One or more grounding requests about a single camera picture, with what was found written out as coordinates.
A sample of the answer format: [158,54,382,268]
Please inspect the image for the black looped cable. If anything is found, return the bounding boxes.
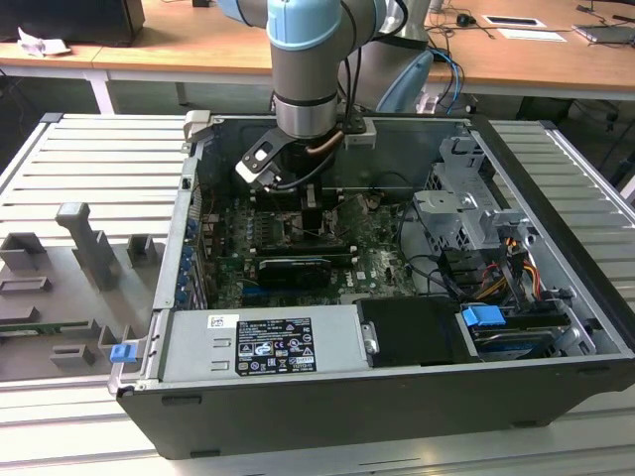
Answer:
[396,252,470,301]

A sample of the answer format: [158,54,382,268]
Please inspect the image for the black and grey PC case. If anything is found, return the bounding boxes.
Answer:
[107,109,635,461]

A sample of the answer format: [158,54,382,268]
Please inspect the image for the white paper sheet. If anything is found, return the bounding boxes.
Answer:
[497,28,571,44]

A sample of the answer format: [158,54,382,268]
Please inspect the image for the grey parts rack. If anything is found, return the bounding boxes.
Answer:
[0,200,169,384]

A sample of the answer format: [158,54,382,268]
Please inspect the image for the green RAM stick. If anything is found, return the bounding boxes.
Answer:
[0,320,95,336]

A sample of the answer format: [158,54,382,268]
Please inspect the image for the black plastic air shroud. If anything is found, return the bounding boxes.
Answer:
[355,296,481,369]

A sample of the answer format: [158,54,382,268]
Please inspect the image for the blue disk carrier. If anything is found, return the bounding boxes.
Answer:
[459,304,506,329]

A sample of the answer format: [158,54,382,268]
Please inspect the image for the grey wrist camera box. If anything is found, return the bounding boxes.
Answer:
[343,114,378,150]

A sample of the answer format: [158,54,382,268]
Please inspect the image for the black computer box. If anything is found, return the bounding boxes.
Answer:
[0,0,146,49]

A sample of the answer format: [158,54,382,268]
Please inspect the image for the blue case latch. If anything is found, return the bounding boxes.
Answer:
[109,343,137,367]

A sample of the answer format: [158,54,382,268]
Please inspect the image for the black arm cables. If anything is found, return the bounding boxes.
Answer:
[339,47,366,128]

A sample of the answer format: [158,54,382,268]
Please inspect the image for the crumpled white paper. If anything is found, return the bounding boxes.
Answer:
[17,27,71,57]

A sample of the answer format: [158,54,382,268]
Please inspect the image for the green motherboard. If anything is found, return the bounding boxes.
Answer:
[195,190,426,309]

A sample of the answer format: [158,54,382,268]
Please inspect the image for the CPU socket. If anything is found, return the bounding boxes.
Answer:
[277,208,346,248]

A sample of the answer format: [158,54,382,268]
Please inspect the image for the black camera cable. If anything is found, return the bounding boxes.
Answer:
[267,148,346,193]

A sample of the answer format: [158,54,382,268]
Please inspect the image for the black graphics card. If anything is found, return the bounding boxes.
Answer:
[255,254,333,292]

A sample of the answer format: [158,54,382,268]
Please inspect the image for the grey laptop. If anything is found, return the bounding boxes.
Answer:
[571,22,635,49]

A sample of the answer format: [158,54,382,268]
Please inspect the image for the copper coloured curved tube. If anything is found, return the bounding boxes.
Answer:
[306,132,344,159]

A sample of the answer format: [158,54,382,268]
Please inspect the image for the grey power supply unit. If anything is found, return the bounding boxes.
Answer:
[159,302,379,386]

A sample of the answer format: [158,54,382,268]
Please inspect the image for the hard disk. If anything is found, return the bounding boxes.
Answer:
[468,324,560,362]

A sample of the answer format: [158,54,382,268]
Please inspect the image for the metal drive cage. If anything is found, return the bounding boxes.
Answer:
[410,134,538,255]

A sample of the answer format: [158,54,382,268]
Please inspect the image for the wooden desk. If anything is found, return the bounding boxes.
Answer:
[424,0,635,103]
[0,0,279,116]

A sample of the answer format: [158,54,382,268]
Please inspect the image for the desk cable grommet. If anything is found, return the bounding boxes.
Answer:
[483,14,548,29]

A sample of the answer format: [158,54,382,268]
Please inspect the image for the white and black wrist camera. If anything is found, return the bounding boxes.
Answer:
[234,126,288,193]

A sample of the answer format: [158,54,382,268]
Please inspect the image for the blue cable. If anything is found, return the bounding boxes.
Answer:
[430,47,466,114]

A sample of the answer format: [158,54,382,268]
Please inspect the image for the grey plastic case latch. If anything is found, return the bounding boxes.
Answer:
[182,109,213,146]

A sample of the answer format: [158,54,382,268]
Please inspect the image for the yellow red power wires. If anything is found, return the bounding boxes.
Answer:
[473,236,543,301]

